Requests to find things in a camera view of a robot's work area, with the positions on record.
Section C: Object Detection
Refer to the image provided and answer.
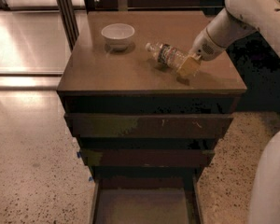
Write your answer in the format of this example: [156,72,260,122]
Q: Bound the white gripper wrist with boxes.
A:
[176,29,225,78]

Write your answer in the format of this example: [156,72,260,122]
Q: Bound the open bottom drawer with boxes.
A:
[89,175,204,224]

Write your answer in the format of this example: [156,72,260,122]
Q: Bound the brown wooden drawer cabinet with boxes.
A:
[56,10,248,224]

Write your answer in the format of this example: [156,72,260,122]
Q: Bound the metal door frame post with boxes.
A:
[56,0,79,49]

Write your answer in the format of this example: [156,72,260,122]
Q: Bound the middle brown drawer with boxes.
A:
[80,148,215,168]

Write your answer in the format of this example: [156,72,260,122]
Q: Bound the top brown drawer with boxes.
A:
[64,113,232,139]

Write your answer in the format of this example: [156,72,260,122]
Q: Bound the white ceramic bowl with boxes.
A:
[101,23,135,50]

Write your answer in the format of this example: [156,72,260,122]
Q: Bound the clear plastic water bottle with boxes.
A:
[146,43,189,70]

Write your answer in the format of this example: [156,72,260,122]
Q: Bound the brown drawer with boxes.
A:
[80,148,215,168]
[64,113,232,139]

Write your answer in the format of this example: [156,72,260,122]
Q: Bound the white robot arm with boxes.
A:
[177,0,280,224]

